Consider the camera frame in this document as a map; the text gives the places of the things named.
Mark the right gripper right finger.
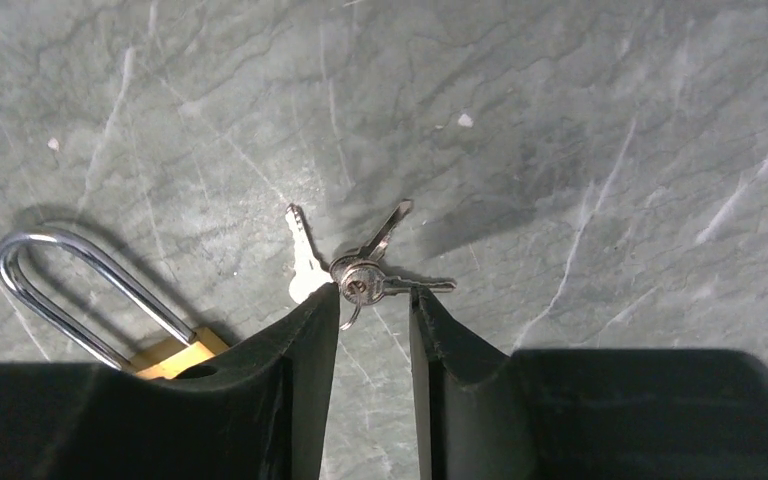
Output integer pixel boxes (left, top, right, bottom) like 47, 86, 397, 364
409, 289, 768, 479

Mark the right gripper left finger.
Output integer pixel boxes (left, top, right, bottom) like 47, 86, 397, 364
0, 284, 340, 479

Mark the silver key bunch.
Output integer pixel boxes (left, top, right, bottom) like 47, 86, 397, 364
285, 199, 456, 330

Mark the long shackle brass padlock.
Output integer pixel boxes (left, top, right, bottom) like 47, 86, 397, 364
0, 226, 232, 382

